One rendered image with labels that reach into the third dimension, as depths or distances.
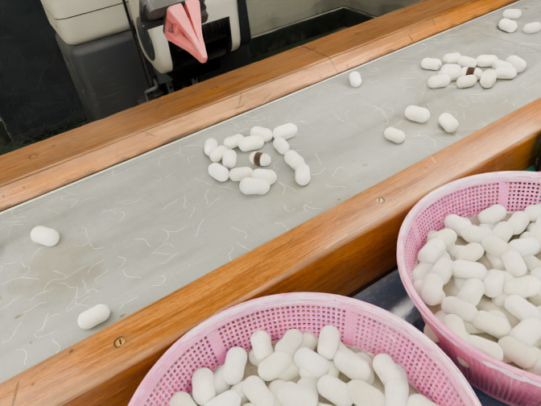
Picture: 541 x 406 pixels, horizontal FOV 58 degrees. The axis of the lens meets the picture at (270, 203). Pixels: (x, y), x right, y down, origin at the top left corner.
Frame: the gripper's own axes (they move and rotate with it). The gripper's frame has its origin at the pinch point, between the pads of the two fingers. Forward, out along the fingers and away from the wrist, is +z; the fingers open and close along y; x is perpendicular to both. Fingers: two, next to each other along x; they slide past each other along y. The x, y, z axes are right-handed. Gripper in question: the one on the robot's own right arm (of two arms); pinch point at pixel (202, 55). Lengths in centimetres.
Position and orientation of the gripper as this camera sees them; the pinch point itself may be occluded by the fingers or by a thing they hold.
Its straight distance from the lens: 71.5
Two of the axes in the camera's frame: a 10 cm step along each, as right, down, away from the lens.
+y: 8.4, -4.2, 3.5
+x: -2.5, 2.8, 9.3
